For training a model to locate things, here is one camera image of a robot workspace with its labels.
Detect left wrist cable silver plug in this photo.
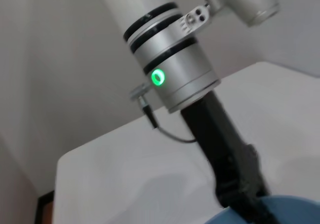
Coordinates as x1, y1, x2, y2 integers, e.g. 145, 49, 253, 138
128, 82, 198, 143

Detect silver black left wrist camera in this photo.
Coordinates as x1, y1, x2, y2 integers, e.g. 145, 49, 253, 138
178, 0, 281, 36

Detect dark brown furniture piece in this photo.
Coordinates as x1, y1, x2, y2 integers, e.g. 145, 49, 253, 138
37, 190, 56, 224

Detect blue bowl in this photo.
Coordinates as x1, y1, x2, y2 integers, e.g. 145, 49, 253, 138
208, 195, 320, 224

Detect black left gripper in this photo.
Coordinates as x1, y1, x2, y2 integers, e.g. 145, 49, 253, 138
179, 91, 279, 224

